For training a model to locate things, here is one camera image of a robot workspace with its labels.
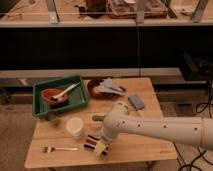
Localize striped eraser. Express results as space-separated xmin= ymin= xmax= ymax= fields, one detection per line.
xmin=84 ymin=135 xmax=100 ymax=152

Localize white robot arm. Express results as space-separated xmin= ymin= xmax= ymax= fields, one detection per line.
xmin=92 ymin=101 xmax=213 ymax=151

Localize white paper cup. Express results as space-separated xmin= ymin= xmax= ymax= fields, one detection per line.
xmin=66 ymin=117 xmax=84 ymax=139

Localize small metal cup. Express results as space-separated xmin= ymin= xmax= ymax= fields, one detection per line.
xmin=45 ymin=111 xmax=59 ymax=127

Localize wooden table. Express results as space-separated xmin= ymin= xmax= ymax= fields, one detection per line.
xmin=23 ymin=77 xmax=179 ymax=170

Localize green plastic mug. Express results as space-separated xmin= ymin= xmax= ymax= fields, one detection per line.
xmin=92 ymin=115 xmax=105 ymax=122

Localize silver fork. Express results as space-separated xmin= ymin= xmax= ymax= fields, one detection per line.
xmin=42 ymin=146 xmax=78 ymax=153

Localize blue sponge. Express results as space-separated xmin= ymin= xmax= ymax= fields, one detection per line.
xmin=128 ymin=95 xmax=145 ymax=110

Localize dark brown bowl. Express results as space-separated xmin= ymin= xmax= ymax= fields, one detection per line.
xmin=87 ymin=79 xmax=126 ymax=99

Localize pale blue paper pieces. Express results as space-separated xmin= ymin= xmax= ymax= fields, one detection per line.
xmin=97 ymin=78 xmax=124 ymax=95

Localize white plastic spoon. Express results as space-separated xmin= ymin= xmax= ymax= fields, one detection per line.
xmin=51 ymin=82 xmax=80 ymax=100

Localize green plastic tray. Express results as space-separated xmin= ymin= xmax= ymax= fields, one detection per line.
xmin=32 ymin=75 xmax=89 ymax=118

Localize red-brown bowl in tray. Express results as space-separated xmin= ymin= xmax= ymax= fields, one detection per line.
xmin=41 ymin=88 xmax=68 ymax=106

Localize black cables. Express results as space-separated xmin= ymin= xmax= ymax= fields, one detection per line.
xmin=173 ymin=78 xmax=213 ymax=171

